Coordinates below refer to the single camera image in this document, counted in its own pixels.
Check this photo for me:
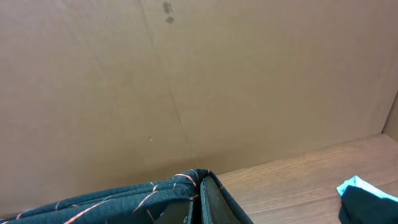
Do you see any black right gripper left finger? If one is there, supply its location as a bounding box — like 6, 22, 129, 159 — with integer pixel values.
154, 200, 194, 224

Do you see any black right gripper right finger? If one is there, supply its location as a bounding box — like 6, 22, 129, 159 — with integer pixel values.
200, 176, 242, 224

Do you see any black printed cycling jersey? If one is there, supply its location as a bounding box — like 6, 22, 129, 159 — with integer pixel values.
1, 169, 252, 224

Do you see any black and light-blue garment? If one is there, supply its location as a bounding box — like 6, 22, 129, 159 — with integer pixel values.
336, 175, 397, 224

